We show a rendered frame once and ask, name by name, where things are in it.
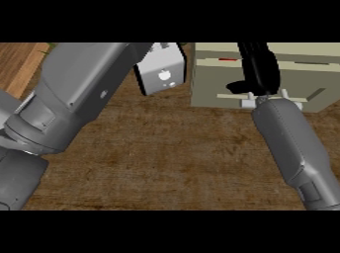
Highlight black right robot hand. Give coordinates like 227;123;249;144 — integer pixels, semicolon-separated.
224;42;280;97

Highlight pale drawer front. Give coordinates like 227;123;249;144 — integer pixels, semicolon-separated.
194;57;243;69

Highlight pale wooden drawer cabinet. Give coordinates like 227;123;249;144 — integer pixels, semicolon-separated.
188;42;340;114

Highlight white box with dark edge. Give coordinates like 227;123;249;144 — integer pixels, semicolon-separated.
132;42;187;97

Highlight white drawer handle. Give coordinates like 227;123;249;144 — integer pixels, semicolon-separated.
239;88;304;111

